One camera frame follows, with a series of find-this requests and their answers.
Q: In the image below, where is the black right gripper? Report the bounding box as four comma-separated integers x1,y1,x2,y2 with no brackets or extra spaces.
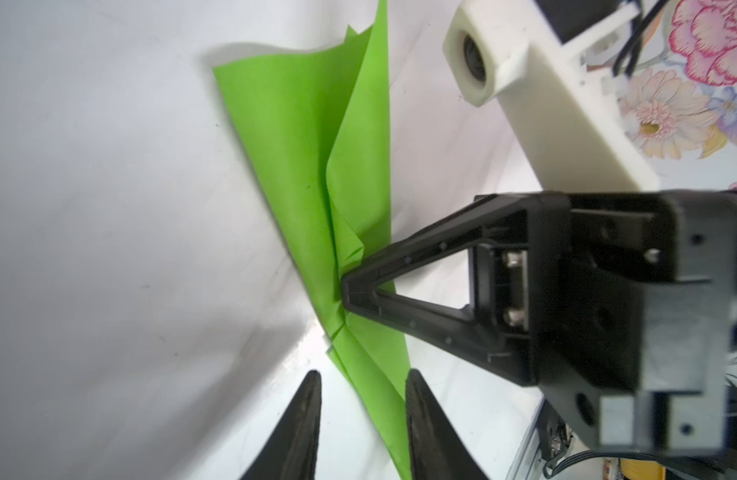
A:
527,190,737,456

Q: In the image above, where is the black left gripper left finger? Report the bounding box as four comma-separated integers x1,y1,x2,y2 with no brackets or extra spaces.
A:
242,370,322,480

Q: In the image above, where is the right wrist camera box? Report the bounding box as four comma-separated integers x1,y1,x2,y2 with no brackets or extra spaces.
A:
443,1,659,193

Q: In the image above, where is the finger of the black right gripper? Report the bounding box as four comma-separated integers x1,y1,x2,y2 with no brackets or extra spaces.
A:
342,192,571,386

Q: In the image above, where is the green square paper sheet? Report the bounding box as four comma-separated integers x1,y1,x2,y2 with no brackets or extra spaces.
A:
214,2,411,479

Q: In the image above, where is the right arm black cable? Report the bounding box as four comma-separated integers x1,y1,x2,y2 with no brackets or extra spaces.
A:
610,0,672,79

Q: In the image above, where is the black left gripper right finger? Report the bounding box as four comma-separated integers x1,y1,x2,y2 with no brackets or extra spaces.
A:
405,369,487,479

